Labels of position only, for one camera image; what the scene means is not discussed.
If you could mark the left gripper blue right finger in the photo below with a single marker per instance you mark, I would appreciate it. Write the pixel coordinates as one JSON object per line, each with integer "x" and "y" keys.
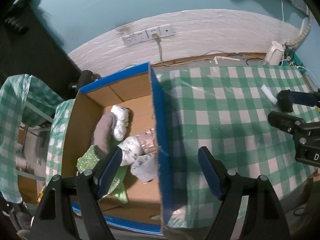
{"x": 209, "y": 168}

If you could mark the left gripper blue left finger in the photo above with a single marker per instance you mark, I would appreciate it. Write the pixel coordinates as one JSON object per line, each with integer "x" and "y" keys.
{"x": 107, "y": 171}

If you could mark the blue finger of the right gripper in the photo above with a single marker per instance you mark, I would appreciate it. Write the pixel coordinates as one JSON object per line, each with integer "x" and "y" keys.
{"x": 284, "y": 122}
{"x": 306, "y": 99}

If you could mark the green knitted scrub cloth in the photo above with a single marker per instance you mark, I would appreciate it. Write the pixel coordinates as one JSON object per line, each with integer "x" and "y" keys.
{"x": 89, "y": 162}

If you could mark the black knitted sock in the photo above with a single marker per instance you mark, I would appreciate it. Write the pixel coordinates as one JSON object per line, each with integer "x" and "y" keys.
{"x": 284, "y": 102}

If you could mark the grey cloth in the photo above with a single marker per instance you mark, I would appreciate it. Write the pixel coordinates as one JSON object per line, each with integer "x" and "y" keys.
{"x": 145, "y": 168}

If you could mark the white foam stick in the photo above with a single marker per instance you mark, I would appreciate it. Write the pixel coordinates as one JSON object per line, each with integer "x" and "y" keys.
{"x": 269, "y": 94}

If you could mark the pink white patterned cloth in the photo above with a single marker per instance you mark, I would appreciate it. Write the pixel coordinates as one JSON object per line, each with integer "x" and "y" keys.
{"x": 134, "y": 146}

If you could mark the grey beige sock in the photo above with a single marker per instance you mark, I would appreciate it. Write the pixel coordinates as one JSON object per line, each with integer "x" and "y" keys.
{"x": 102, "y": 135}

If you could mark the white fluffy cloth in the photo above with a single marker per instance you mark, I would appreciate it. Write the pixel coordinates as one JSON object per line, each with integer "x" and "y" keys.
{"x": 122, "y": 121}

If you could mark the green white checkered tablecloth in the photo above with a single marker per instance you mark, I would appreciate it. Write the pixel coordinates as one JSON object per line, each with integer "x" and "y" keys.
{"x": 224, "y": 109}

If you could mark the white wall socket strip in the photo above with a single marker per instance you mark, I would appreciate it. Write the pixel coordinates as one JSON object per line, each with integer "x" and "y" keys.
{"x": 148, "y": 34}

